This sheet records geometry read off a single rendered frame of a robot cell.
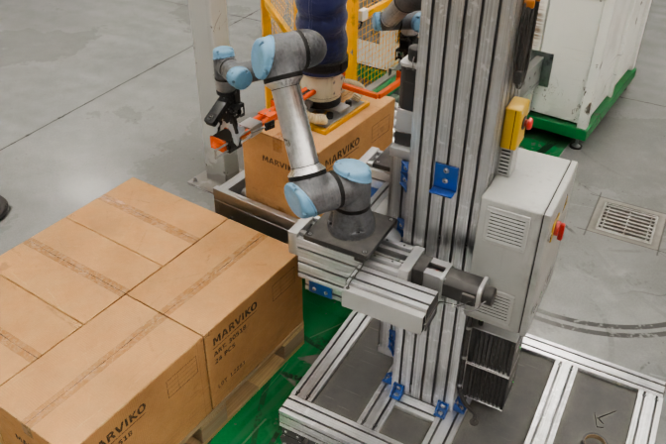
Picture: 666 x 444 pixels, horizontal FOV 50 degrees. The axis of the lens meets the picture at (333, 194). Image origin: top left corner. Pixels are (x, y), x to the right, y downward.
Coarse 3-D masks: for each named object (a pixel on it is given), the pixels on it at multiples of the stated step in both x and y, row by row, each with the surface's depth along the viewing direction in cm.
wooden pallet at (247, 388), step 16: (288, 336) 311; (272, 352) 303; (288, 352) 316; (256, 368) 295; (272, 368) 311; (240, 384) 288; (256, 384) 304; (224, 400) 282; (240, 400) 296; (208, 416) 276; (224, 416) 286; (192, 432) 270; (208, 432) 279
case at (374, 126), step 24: (384, 96) 324; (360, 120) 305; (384, 120) 321; (264, 144) 298; (336, 144) 292; (360, 144) 310; (384, 144) 329; (264, 168) 306; (288, 168) 296; (264, 192) 313
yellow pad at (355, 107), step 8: (352, 104) 313; (360, 104) 313; (368, 104) 316; (328, 112) 301; (344, 112) 306; (352, 112) 308; (328, 120) 300; (336, 120) 300; (344, 120) 303; (312, 128) 297; (320, 128) 296; (328, 128) 296
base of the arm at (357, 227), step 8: (368, 208) 220; (336, 216) 220; (344, 216) 218; (352, 216) 218; (360, 216) 218; (368, 216) 221; (328, 224) 224; (336, 224) 221; (344, 224) 219; (352, 224) 219; (360, 224) 219; (368, 224) 221; (336, 232) 221; (344, 232) 220; (352, 232) 220; (360, 232) 220; (368, 232) 222; (352, 240) 221
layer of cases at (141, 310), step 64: (128, 192) 330; (0, 256) 291; (64, 256) 292; (128, 256) 292; (192, 256) 292; (256, 256) 293; (0, 320) 260; (64, 320) 261; (128, 320) 261; (192, 320) 261; (256, 320) 283; (0, 384) 236; (64, 384) 236; (128, 384) 236; (192, 384) 259
